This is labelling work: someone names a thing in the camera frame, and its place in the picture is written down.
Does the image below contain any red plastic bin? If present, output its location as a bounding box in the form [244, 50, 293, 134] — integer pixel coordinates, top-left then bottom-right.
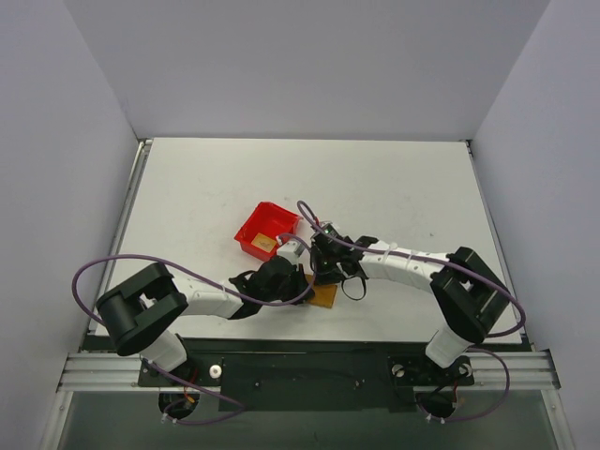
[234, 202, 301, 262]

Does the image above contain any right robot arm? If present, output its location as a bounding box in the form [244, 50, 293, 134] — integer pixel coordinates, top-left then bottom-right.
[310, 222, 510, 383]

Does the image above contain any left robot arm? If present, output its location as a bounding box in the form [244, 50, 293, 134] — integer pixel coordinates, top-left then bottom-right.
[97, 256, 315, 386]

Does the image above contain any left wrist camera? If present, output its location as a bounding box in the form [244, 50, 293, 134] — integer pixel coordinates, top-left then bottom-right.
[276, 239, 305, 264]

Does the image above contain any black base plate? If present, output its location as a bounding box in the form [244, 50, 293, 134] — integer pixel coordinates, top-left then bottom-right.
[136, 336, 476, 413]

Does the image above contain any aluminium frame rail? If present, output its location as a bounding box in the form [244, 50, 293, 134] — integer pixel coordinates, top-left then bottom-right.
[58, 351, 561, 393]

